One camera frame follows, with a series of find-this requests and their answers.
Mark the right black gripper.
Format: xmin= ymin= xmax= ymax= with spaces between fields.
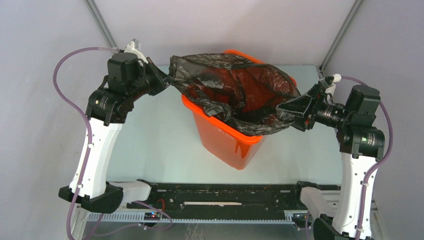
xmin=277 ymin=82 xmax=353 ymax=132

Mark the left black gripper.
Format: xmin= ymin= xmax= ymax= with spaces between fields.
xmin=128 ymin=56 xmax=175 ymax=101

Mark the black plastic trash bag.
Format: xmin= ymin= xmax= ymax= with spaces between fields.
xmin=169 ymin=53 xmax=300 ymax=136

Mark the orange plastic trash bin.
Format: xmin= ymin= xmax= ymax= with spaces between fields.
xmin=181 ymin=48 xmax=297 ymax=171

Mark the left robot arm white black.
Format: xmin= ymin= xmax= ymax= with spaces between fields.
xmin=58 ymin=52 xmax=172 ymax=214

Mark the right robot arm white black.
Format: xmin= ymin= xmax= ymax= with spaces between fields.
xmin=276 ymin=83 xmax=385 ymax=240

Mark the right metal corner strip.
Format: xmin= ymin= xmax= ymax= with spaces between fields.
xmin=316 ymin=0 xmax=365 ymax=77

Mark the metal corner strip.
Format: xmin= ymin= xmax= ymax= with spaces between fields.
xmin=83 ymin=0 xmax=118 ymax=48
xmin=316 ymin=0 xmax=365 ymax=77

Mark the left metal corner strip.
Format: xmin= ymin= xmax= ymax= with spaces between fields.
xmin=83 ymin=0 xmax=118 ymax=48

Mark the right small circuit board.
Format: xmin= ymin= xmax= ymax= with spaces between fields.
xmin=292 ymin=213 xmax=313 ymax=230

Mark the small circuit board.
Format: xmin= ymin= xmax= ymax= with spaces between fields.
xmin=143 ymin=211 xmax=162 ymax=222
xmin=292 ymin=213 xmax=313 ymax=230

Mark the left small circuit board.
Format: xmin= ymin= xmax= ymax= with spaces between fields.
xmin=143 ymin=211 xmax=162 ymax=222

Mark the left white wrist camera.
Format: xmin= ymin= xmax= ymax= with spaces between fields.
xmin=119 ymin=38 xmax=149 ymax=67

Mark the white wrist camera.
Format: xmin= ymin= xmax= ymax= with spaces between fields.
xmin=119 ymin=38 xmax=149 ymax=67
xmin=324 ymin=73 xmax=342 ymax=97

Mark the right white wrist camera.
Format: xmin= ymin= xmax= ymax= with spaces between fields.
xmin=324 ymin=73 xmax=342 ymax=97

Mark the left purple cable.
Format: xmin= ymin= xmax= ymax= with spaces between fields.
xmin=52 ymin=46 xmax=122 ymax=240

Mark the purple cable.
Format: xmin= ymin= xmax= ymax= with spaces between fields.
xmin=339 ymin=76 xmax=394 ymax=240
xmin=52 ymin=46 xmax=122 ymax=240

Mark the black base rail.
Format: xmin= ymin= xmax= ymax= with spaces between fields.
xmin=145 ymin=181 xmax=341 ymax=224

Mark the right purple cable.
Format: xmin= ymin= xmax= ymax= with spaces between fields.
xmin=339 ymin=76 xmax=394 ymax=240

